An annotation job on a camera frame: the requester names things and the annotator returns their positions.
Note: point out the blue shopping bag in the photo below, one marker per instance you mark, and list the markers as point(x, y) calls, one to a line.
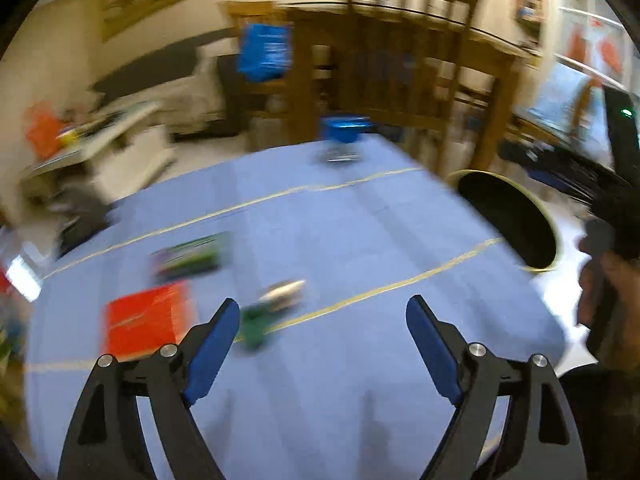
point(265, 52)

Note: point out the white coffee table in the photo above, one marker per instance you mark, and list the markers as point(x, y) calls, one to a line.
point(125, 145)

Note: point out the blue striped tablecloth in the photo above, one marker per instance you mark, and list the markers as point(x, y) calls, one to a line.
point(325, 240)

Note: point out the blue lid jar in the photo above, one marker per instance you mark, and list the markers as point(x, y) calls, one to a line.
point(345, 130)

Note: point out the light blue cloth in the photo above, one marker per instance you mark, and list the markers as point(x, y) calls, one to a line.
point(560, 95)

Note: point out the green white packet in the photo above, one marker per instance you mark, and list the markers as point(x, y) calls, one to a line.
point(262, 312)

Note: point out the grey sofa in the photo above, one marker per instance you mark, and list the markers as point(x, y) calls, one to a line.
point(150, 62)

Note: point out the orange plastic bag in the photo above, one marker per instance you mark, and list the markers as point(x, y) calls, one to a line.
point(45, 132)

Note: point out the red box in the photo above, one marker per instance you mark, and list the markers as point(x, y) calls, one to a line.
point(145, 317)

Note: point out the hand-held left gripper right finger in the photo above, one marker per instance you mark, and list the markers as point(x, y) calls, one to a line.
point(435, 355)

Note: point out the black trash bin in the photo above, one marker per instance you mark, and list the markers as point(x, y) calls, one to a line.
point(505, 220)

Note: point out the lace sofa cover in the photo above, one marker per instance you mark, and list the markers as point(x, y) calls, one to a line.
point(200, 105)

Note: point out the person's right hand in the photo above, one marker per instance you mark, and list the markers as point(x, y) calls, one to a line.
point(625, 285)

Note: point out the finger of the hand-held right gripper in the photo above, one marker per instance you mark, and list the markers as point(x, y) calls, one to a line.
point(540, 160)

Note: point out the dark green packet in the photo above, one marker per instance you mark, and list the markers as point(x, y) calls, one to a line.
point(192, 257)

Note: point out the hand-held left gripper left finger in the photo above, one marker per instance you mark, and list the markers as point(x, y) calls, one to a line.
point(212, 355)

